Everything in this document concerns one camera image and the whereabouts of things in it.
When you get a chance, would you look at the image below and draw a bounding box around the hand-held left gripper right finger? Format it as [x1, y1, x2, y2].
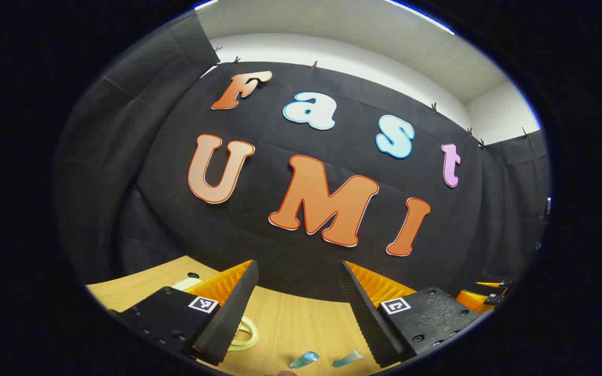
[340, 261, 482, 369]

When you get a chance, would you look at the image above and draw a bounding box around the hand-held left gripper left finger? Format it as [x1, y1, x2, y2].
[108, 260, 260, 366]

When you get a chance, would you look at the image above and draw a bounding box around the white blue skin care tube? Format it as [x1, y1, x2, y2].
[332, 350, 364, 368]

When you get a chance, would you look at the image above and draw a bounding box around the small yellow suitcase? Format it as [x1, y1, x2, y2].
[170, 277, 260, 351]

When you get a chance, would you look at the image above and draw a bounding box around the blue skin care bottle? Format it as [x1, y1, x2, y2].
[288, 351, 320, 370]

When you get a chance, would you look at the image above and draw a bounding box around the black backdrop cloth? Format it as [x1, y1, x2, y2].
[55, 11, 552, 303]

